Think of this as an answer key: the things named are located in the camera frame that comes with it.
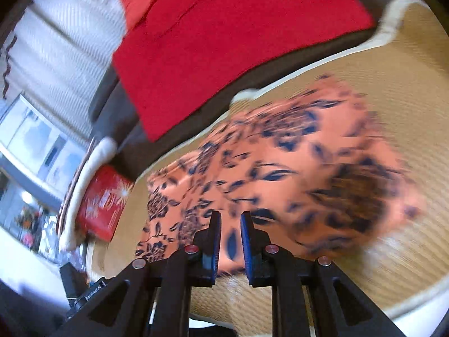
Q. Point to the orange black floral garment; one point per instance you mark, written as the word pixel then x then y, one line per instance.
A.
pixel 314 170

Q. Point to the red knitted cloth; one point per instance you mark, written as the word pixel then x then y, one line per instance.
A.
pixel 177 54

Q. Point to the dark brown sofa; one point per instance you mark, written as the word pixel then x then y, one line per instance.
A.
pixel 113 115

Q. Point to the white padded cushion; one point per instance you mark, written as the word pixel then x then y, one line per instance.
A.
pixel 98 154

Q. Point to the cream dotted curtain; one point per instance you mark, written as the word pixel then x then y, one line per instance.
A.
pixel 56 56

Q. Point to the red gift box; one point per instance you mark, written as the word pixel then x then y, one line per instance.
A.
pixel 103 203

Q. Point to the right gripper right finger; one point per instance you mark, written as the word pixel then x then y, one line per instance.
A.
pixel 269 265

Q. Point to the woven rattan mat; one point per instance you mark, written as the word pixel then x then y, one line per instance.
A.
pixel 403 73

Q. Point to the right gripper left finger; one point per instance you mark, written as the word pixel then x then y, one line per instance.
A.
pixel 192 266

